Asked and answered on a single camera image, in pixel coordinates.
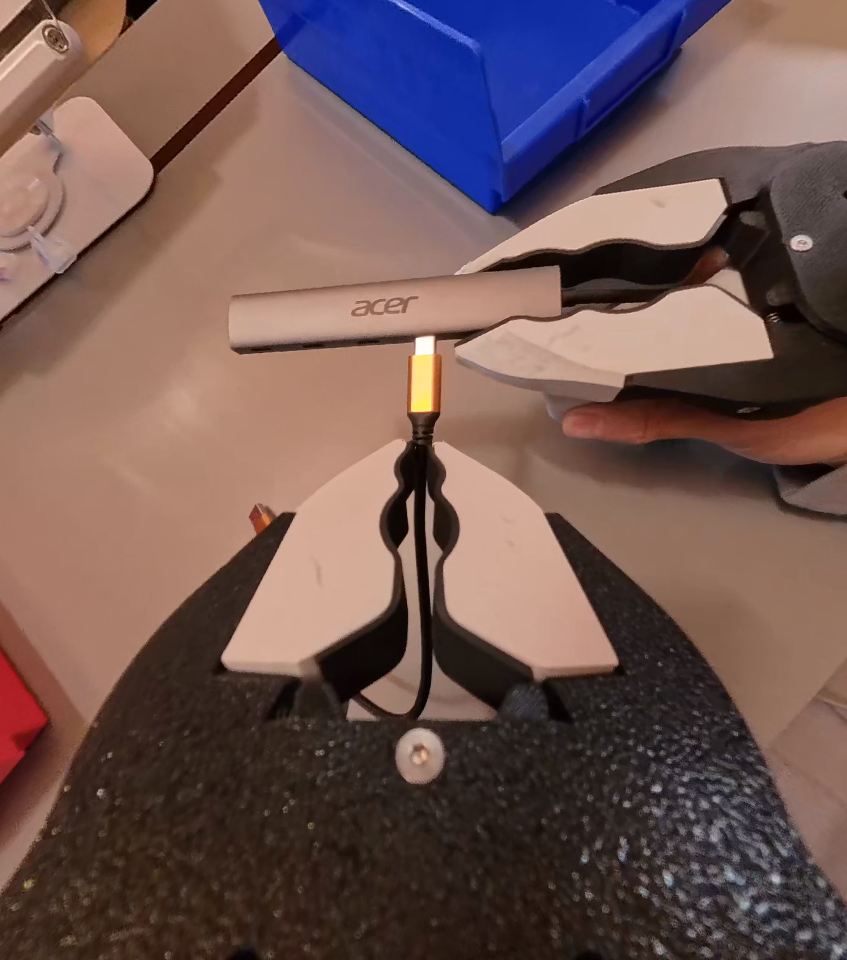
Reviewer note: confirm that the wooden document stand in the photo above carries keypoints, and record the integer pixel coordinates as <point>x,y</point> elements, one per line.
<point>93,172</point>

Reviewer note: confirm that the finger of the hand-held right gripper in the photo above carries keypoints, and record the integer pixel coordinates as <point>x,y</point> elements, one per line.
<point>618,349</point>
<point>633,217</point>

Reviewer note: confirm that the grey hub with black lead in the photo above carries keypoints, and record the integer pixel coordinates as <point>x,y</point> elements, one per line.
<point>468,300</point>

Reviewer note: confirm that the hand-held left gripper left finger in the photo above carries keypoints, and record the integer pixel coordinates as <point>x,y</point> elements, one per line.
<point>311,577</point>

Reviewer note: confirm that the blue plastic bin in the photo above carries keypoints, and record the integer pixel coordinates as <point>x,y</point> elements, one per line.
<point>431,90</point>

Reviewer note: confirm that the person's right hand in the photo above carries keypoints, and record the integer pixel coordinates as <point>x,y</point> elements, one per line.
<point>693,424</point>

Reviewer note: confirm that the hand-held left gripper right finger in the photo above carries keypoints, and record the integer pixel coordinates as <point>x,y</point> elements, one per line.
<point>521,592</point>

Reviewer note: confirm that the small clear plastic clip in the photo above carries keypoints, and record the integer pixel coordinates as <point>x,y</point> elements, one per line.
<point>52,251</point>

